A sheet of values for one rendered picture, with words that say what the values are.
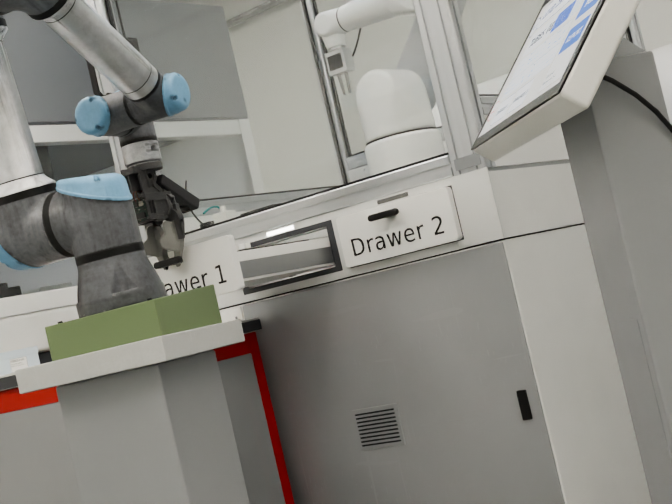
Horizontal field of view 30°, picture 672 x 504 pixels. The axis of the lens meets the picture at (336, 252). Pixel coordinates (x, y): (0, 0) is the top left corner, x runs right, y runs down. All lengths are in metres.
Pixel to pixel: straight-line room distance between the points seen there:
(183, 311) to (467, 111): 0.77
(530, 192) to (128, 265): 0.93
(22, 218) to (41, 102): 1.36
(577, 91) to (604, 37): 0.09
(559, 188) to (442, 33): 0.45
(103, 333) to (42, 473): 0.58
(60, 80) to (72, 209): 1.49
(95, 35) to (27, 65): 1.27
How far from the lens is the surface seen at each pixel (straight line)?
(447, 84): 2.54
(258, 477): 2.80
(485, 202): 2.51
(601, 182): 1.99
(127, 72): 2.31
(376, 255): 2.64
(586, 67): 1.79
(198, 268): 2.52
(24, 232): 2.17
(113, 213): 2.09
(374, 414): 2.72
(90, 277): 2.09
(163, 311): 2.02
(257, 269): 2.53
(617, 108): 1.99
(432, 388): 2.63
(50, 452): 2.54
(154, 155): 2.52
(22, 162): 2.19
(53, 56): 3.59
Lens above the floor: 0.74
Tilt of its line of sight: 2 degrees up
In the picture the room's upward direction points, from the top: 13 degrees counter-clockwise
